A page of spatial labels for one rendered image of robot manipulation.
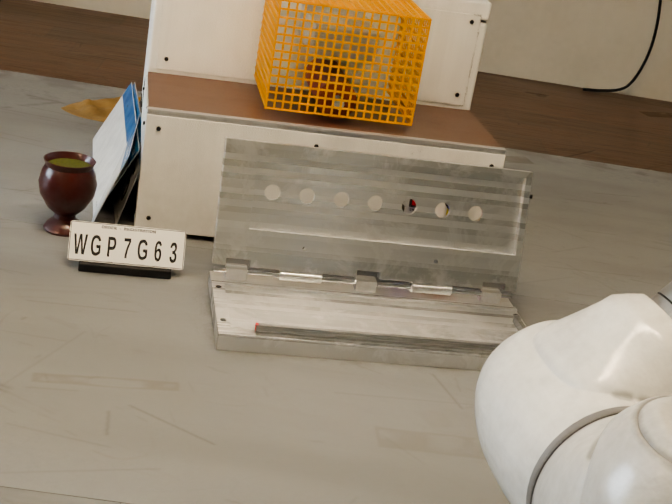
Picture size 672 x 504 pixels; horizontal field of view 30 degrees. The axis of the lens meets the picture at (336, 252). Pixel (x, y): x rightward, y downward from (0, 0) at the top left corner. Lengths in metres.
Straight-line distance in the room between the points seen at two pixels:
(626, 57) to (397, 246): 1.85
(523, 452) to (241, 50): 1.14
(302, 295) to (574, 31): 1.90
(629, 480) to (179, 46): 1.30
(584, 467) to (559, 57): 2.56
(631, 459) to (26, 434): 0.68
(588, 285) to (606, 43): 1.55
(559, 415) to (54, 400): 0.61
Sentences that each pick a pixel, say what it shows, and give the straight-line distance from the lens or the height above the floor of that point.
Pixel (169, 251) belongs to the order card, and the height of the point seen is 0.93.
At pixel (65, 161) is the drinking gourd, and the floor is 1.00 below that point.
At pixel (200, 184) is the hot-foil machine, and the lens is 1.89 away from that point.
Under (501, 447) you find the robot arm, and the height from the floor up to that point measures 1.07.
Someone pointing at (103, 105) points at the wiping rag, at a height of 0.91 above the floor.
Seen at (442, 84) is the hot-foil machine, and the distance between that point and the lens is 2.14.
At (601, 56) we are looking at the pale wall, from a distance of 3.51.
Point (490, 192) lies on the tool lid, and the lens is 1.81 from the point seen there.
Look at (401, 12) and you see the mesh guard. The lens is 1.91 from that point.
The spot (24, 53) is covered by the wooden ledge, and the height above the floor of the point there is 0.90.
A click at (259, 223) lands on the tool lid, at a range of 1.74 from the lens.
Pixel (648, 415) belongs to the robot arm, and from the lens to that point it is 0.97.
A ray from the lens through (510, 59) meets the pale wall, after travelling 3.47.
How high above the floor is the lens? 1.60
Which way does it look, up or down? 21 degrees down
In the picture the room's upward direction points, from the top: 10 degrees clockwise
